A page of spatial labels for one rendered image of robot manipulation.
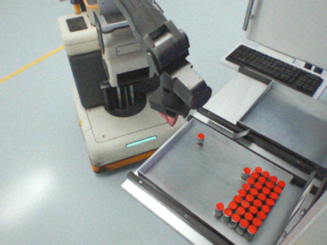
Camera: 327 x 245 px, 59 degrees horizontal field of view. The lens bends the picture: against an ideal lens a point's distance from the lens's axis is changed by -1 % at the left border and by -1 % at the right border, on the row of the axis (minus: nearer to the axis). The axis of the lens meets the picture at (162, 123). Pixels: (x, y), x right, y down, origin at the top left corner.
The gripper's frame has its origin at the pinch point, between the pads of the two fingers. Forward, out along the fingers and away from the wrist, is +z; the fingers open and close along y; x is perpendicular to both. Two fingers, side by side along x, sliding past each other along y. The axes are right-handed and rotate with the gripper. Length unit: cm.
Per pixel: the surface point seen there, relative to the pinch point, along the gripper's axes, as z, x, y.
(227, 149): 15.2, 10.2, 13.2
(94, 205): 102, -5, -51
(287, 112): 16.4, 35.8, 24.7
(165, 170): 14.4, -6.0, 1.1
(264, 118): 16.1, 29.0, 18.8
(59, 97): 104, 52, -136
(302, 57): 24, 80, 21
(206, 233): 12.3, -17.0, 19.5
